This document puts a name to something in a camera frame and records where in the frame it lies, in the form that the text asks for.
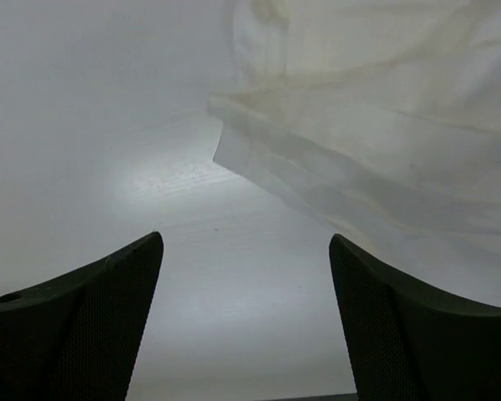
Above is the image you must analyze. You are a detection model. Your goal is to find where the white pleated skirt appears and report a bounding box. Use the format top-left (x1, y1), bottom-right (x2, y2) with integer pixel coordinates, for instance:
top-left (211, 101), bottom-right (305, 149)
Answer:
top-left (208, 1), bottom-right (501, 265)

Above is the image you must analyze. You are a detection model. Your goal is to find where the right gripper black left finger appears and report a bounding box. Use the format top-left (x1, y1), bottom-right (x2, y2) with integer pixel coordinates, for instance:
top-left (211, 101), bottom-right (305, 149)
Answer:
top-left (0, 231), bottom-right (164, 400)

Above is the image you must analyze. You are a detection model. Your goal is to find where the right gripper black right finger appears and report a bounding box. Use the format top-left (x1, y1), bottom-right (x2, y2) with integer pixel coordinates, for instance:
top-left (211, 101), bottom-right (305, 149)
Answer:
top-left (329, 234), bottom-right (501, 400)

